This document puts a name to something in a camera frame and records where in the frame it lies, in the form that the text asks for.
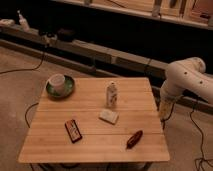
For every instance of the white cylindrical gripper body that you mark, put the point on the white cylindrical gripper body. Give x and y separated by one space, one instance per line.
165 108

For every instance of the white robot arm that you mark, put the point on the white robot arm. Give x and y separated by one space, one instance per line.
188 74

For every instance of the dark red oblong object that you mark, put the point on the dark red oblong object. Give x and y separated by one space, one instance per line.
134 139

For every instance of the small white bottle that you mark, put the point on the small white bottle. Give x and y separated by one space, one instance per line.
111 95

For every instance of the white soap block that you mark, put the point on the white soap block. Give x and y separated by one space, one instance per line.
108 116

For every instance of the wooden table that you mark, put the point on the wooden table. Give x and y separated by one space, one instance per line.
47 140

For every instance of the red rectangular box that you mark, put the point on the red rectangular box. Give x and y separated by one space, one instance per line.
73 131

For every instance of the green plate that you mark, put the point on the green plate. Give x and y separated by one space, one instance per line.
69 87

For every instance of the white cup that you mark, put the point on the white cup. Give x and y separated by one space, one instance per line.
57 81

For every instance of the black device on ledge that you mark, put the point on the black device on ledge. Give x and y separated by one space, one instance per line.
66 35

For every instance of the white spray bottle on ledge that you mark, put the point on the white spray bottle on ledge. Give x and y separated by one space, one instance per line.
23 22

